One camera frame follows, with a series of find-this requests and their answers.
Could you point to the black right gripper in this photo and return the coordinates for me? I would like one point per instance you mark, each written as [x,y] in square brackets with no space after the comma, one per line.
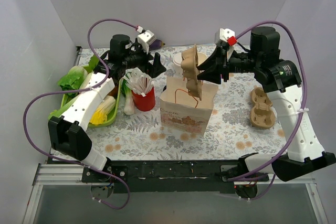
[224,64]

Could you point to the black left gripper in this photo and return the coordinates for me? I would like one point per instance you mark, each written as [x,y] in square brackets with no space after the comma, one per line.
[149,61]

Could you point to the white plastic cup lid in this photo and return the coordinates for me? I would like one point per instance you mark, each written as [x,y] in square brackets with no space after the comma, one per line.
[177,59]

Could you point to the brown paper takeout bag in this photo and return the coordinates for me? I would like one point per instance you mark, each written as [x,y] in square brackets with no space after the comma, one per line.
[183,112]

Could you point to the white paper coffee cup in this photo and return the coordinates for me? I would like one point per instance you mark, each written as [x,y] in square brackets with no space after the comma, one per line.
[178,70]

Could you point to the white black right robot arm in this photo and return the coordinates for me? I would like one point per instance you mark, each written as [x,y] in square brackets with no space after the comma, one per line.
[285,85]

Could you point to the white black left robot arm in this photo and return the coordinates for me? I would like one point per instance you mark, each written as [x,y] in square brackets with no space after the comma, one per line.
[68,130]

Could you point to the stack of white paper cups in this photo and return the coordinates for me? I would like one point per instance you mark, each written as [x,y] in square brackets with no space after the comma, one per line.
[200,58]

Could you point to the purple eggplant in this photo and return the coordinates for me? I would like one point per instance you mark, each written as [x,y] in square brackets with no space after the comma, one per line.
[157,44]

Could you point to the red straw holder cup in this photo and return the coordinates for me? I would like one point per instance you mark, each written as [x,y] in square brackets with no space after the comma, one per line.
[145,103]

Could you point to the floral patterned table mat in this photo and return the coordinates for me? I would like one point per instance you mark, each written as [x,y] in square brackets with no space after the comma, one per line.
[229,134]

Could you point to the napa cabbage lower yellow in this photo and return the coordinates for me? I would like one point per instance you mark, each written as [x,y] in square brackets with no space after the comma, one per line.
[100,116]

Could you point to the green leafy herb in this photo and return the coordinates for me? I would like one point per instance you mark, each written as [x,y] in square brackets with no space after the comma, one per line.
[93,62]

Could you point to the green plastic tray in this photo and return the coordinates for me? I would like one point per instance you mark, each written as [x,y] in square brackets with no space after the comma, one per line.
[113,113]

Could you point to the brown cardboard cup carrier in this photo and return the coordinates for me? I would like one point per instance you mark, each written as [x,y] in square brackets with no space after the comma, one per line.
[261,114]

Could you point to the white radish with red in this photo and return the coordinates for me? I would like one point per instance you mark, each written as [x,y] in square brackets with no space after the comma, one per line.
[85,81]

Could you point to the green lettuce leaf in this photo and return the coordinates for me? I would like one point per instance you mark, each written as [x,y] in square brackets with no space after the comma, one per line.
[73,79]

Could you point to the large green napa cabbage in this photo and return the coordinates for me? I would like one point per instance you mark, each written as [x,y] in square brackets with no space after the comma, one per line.
[58,113]

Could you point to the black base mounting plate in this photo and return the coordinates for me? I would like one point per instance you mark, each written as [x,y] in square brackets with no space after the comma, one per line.
[173,176]

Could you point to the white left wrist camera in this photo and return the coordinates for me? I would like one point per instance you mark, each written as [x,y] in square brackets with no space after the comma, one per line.
[146,39]

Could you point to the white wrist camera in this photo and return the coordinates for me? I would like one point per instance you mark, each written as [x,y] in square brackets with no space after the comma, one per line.
[226,38]
[146,39]

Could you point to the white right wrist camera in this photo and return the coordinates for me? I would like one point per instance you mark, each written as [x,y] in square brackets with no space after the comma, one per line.
[226,38]

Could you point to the aluminium frame rail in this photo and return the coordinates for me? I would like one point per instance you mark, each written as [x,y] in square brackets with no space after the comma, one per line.
[70,174]

